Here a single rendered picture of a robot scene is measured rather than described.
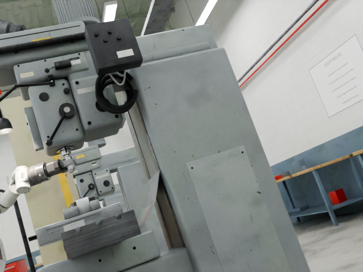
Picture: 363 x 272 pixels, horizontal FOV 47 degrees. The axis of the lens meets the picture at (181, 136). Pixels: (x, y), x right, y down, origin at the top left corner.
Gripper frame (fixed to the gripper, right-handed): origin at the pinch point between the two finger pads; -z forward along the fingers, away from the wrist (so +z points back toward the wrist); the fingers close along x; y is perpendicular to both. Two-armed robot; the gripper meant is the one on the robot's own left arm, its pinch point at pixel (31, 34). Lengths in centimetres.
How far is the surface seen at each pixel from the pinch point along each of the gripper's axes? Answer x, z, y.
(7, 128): 11, -7, -50
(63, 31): 8.5, -18.9, 1.6
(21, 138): -158, 61, -37
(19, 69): 14.4, -6.1, -22.6
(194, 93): 4, -86, -15
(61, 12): 0.0, -11.8, 14.6
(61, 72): 9.3, -23.6, -19.0
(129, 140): -925, 105, 86
